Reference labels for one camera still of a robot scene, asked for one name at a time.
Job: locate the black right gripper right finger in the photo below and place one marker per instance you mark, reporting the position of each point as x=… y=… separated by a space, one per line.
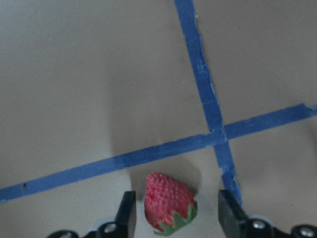
x=235 y=223

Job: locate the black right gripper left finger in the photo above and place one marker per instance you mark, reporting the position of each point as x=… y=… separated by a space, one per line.
x=124 y=223

